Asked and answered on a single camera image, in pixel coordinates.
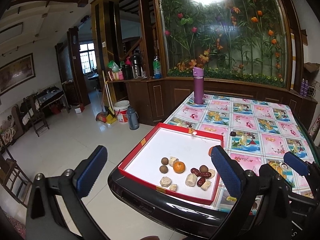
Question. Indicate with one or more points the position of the wide wooden pillar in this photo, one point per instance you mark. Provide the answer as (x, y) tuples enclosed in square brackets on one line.
[(105, 42)]

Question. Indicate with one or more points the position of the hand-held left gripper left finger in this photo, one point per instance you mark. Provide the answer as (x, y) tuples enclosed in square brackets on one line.
[(91, 172)]

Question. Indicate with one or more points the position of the small white box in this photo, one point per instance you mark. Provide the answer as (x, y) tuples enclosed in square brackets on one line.
[(79, 109)]

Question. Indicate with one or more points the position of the floral cushioned chair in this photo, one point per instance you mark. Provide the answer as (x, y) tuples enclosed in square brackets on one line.
[(315, 127)]

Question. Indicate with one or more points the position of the orange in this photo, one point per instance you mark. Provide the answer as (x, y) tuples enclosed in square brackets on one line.
[(179, 167), (210, 152)]

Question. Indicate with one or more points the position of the dark brown round snack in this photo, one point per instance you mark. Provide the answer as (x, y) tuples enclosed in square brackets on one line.
[(233, 133)]

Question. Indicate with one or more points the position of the dark wooden low cabinet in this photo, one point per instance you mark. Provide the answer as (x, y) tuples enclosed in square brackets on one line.
[(162, 100)]

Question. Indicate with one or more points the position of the framed wall painting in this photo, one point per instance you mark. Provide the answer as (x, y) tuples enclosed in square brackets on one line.
[(16, 71)]

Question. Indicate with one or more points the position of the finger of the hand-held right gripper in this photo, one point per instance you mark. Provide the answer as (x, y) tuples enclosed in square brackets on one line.
[(295, 162)]

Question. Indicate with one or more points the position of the wooden staircase railing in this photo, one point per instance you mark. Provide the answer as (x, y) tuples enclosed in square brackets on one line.
[(132, 48)]

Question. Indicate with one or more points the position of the drinking glass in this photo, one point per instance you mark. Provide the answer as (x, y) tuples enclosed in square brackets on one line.
[(143, 74)]

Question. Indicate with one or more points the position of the pink cups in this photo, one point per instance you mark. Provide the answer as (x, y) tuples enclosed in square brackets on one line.
[(117, 75)]

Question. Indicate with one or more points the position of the table with dark cloth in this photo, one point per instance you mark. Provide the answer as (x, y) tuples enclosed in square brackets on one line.
[(51, 96)]

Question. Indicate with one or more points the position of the green plastic bottle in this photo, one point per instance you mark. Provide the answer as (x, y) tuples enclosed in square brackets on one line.
[(157, 67)]

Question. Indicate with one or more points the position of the brown longan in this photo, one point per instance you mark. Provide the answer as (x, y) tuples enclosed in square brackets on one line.
[(164, 161), (163, 169), (203, 168)]

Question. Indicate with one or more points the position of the steel thermos jug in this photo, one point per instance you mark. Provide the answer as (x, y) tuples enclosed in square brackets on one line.
[(136, 66)]

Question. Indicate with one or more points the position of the purple drinking bottle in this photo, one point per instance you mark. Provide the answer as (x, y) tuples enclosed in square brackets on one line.
[(198, 87)]

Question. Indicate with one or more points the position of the yellow dustpan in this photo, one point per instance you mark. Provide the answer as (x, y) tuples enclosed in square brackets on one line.
[(111, 118)]

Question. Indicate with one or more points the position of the flat ceiling lamp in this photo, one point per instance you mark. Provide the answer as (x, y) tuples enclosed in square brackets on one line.
[(11, 30)]

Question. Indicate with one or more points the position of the broom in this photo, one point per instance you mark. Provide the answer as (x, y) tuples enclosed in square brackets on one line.
[(102, 115)]

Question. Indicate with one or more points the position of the dark wooden chair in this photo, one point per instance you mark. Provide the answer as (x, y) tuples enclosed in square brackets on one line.
[(37, 115), (13, 177)]

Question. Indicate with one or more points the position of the brown cardboard piece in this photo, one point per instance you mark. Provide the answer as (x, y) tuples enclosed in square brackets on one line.
[(311, 67)]

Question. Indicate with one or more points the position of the pink fruit-print tablecloth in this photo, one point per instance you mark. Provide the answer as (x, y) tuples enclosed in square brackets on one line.
[(262, 140)]

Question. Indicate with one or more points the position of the narrow wooden pillar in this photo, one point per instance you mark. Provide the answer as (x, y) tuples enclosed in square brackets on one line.
[(75, 65)]

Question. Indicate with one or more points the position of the white plastic bucket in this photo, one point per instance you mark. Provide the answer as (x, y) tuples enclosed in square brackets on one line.
[(122, 112)]

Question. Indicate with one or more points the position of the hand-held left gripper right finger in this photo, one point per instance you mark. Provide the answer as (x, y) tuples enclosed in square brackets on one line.
[(226, 172)]

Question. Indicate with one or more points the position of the pink spray bottle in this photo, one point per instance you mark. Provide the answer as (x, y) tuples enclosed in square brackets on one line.
[(128, 60)]

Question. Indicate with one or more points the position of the black jug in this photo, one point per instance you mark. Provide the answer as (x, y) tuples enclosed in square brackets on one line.
[(127, 72)]

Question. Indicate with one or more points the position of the grey thermos flask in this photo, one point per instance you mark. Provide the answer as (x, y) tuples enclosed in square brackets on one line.
[(133, 117)]

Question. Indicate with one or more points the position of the sofa with patterned blanket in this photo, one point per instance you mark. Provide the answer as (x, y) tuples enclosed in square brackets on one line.
[(10, 127)]

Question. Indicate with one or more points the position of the red cardboard box tray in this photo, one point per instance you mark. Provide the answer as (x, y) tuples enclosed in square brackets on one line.
[(175, 142)]

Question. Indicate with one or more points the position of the glass artificial flower display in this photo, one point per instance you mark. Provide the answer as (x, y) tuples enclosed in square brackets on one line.
[(225, 42)]

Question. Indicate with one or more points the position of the red date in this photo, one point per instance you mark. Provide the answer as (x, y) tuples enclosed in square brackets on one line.
[(194, 172), (200, 182), (205, 174)]

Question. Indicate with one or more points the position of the barred window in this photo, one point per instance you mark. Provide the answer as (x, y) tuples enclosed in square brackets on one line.
[(87, 58)]

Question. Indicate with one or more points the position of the green container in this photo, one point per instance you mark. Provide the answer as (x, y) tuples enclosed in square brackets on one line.
[(113, 66)]

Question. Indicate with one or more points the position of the red bag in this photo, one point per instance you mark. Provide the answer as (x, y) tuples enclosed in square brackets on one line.
[(55, 109)]

